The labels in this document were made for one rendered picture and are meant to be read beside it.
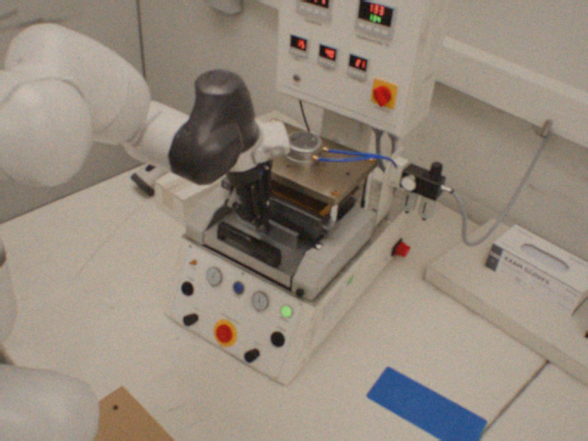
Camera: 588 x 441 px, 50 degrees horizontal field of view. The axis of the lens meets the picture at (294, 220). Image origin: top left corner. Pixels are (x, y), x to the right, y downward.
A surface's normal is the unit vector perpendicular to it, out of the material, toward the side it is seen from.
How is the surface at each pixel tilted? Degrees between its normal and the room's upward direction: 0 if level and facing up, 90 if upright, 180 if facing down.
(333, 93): 90
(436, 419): 0
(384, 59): 90
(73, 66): 69
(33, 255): 0
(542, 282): 87
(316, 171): 0
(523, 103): 90
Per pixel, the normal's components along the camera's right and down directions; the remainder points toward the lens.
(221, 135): 0.46, -0.29
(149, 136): -0.37, 0.03
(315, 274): -0.31, -0.27
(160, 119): -0.15, -0.57
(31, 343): 0.07, -0.78
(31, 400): 0.11, -0.54
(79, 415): 0.89, -0.13
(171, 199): -0.67, 0.41
